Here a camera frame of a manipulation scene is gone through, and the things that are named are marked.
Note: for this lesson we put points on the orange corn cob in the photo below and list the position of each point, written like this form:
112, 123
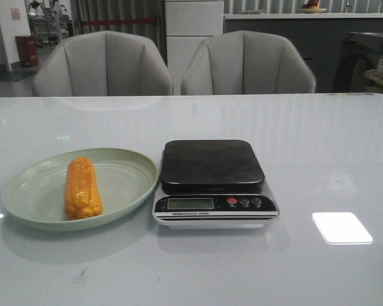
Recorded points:
82, 199

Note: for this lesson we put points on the dark appliance at right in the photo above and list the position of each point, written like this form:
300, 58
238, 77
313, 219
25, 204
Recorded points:
360, 52

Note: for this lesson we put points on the grey upholstered chair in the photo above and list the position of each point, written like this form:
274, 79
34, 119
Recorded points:
247, 62
105, 63

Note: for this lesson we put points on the fruit bowl on counter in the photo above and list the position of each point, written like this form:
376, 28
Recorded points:
311, 6

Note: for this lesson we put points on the right grey upholstered chair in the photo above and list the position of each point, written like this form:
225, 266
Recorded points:
247, 62

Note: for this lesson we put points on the red trash bin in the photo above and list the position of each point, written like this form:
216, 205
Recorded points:
26, 48

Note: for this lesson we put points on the dark grey counter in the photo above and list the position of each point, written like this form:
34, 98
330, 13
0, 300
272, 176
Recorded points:
318, 37

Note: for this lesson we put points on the black silver kitchen scale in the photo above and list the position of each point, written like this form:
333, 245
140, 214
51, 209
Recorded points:
212, 184

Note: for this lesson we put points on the beige cushion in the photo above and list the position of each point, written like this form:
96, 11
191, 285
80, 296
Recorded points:
375, 78

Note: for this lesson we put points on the light green plate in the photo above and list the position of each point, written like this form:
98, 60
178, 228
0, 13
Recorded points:
35, 196

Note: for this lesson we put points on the left grey upholstered chair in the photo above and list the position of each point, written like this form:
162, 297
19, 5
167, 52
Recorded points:
105, 63

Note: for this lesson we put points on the white cabinet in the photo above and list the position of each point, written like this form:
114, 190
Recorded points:
187, 24

